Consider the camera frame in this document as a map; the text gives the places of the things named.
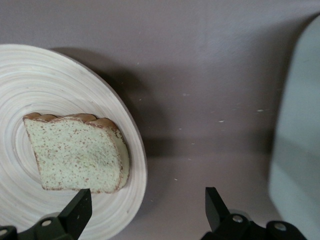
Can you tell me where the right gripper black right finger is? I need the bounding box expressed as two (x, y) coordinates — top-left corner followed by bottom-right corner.
(201, 186), (308, 240)

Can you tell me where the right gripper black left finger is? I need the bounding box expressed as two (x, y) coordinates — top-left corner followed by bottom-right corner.
(0, 188), (93, 240)

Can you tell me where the slice of toast bread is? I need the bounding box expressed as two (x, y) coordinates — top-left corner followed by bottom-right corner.
(22, 112), (131, 195)

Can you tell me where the round wooden plate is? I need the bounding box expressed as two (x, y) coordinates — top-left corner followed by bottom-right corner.
(0, 44), (147, 240)

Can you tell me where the beige chrome-topped toaster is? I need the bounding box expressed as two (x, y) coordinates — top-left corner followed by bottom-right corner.
(268, 12), (320, 230)

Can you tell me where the brown table cover mat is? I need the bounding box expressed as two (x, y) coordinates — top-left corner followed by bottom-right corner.
(0, 0), (320, 240)

